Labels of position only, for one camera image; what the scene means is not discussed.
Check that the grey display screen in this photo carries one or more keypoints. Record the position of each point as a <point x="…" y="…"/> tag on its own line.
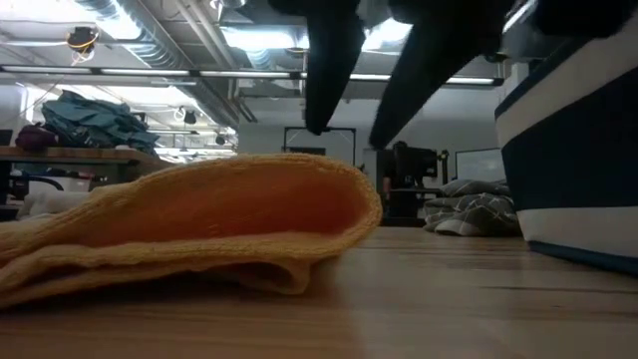
<point x="478" y="164"/>

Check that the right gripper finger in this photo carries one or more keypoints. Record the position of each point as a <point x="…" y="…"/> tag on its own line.
<point x="331" y="60"/>
<point x="433" y="60"/>

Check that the maroon cloth bundle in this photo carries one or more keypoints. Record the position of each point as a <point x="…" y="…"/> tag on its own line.
<point x="35" y="138"/>

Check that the wooden workbench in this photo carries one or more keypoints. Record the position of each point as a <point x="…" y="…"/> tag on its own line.
<point x="75" y="153"/>

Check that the grey checked towel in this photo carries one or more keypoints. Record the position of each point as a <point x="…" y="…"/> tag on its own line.
<point x="473" y="209"/>

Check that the dark equipment on stand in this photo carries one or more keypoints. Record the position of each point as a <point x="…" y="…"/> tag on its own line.
<point x="414" y="164"/>

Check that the white storage box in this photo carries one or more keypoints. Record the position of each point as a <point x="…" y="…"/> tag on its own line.
<point x="75" y="184"/>

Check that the long ceiling light bar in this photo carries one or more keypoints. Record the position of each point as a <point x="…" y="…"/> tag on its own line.
<point x="149" y="72"/>

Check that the black monitor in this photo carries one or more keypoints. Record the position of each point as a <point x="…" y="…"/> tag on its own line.
<point x="5" y="137"/>

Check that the silver ventilation duct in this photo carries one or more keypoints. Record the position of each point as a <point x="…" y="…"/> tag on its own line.
<point x="149" y="52"/>

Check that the black rectangular frame stand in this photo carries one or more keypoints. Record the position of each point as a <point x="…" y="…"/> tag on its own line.
<point x="344" y="129"/>

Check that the bright ceiling light panel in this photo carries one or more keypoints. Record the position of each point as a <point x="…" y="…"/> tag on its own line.
<point x="259" y="39"/>

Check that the yellow terry towel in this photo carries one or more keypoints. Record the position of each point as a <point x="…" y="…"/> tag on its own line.
<point x="199" y="199"/>

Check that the teal clothes pile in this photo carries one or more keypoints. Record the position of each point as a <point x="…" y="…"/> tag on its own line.
<point x="95" y="122"/>

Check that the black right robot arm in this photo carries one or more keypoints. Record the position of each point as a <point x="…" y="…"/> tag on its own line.
<point x="588" y="15"/>

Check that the navy fabric basket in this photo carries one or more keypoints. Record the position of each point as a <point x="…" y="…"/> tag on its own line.
<point x="573" y="174"/>

